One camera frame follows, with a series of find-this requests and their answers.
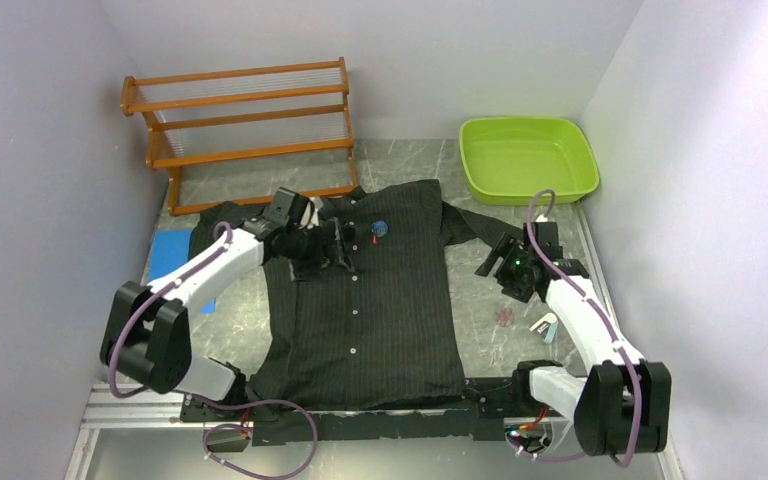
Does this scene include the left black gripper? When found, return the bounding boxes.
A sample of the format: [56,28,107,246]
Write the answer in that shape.
[285,218,354,283]

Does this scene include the black pinstriped shirt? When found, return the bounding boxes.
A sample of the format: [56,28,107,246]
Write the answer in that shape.
[187,178,526,412]

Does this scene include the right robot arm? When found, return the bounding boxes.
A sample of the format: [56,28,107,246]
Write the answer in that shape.
[476,221,672,463]

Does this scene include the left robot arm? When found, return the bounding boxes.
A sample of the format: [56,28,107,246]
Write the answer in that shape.
[100,188,356,420]

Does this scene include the green plastic basin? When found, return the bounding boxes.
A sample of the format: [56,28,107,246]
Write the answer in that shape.
[458,117,600,206]

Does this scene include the black base beam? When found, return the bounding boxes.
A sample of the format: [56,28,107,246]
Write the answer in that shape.
[179,376,575,446]

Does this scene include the blue flat mat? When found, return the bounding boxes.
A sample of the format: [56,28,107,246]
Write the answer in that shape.
[146,229,192,284]

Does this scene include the orange wooden shoe rack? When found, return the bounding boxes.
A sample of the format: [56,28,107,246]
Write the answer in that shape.
[119,57,360,216]

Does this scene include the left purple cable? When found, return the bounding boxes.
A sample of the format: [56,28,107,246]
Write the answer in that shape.
[106,221,320,480]

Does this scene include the purple cable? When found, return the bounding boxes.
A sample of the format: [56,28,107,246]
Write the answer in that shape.
[507,189,645,469]
[106,221,320,480]

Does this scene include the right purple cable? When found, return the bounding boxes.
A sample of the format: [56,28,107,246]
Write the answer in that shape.
[507,189,645,469]

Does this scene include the aluminium frame rail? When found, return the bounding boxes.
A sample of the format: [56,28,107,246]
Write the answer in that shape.
[79,376,584,431]

